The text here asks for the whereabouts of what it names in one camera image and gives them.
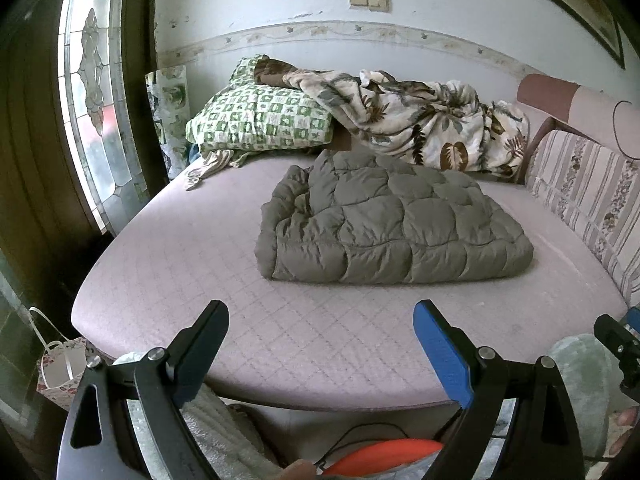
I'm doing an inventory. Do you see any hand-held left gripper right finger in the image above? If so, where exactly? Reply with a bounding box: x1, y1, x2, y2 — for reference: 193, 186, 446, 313
412, 300, 587, 480

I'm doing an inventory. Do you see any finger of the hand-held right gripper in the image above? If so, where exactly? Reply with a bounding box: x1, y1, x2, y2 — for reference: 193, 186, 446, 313
593, 305, 640, 397

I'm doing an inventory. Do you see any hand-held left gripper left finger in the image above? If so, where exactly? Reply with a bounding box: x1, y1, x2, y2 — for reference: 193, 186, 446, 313
57, 300, 231, 480

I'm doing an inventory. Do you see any olive quilted puffer jacket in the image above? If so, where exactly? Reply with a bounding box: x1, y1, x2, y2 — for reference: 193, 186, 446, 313
255, 150, 535, 285

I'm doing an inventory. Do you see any white fluffy towel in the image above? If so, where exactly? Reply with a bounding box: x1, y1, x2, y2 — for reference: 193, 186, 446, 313
112, 350, 283, 480

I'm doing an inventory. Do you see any pink quilted bed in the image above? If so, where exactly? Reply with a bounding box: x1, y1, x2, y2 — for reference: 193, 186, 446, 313
70, 152, 629, 412

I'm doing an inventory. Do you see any orange plastic object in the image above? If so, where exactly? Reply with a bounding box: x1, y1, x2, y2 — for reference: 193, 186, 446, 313
322, 437, 446, 477

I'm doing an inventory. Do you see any white paper gift bag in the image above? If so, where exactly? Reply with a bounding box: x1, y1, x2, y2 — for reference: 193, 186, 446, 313
28, 306, 102, 412

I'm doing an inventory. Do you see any striped floral back cushion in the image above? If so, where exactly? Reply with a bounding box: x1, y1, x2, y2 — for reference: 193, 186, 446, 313
522, 129, 640, 307

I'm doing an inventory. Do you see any striped beige cloth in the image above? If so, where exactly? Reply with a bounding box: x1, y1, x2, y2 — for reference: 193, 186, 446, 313
183, 149, 262, 192

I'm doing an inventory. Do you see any leaf print blanket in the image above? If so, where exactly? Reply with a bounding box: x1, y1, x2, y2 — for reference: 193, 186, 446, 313
282, 69, 531, 182

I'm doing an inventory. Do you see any brown and pink sofa backrest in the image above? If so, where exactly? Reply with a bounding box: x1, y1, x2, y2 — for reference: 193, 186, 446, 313
515, 74, 640, 162

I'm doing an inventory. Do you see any green checked pillow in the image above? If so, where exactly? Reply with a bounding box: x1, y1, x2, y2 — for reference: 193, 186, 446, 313
185, 55, 335, 154

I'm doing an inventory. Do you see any green printed gift bag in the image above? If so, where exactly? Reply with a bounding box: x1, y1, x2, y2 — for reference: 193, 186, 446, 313
145, 65, 192, 182

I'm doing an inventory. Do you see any stained glass window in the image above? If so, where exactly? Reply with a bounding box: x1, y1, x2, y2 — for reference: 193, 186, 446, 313
57, 0, 152, 237

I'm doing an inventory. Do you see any brown pillow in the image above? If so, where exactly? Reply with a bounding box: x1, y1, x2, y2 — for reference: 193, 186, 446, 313
252, 57, 302, 87

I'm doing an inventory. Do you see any large dark framed picture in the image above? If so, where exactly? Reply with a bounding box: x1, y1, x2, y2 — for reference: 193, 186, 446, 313
479, 0, 627, 71

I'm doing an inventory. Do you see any black cable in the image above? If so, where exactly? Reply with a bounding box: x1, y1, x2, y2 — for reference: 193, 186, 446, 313
612, 100, 640, 162
315, 422, 417, 472

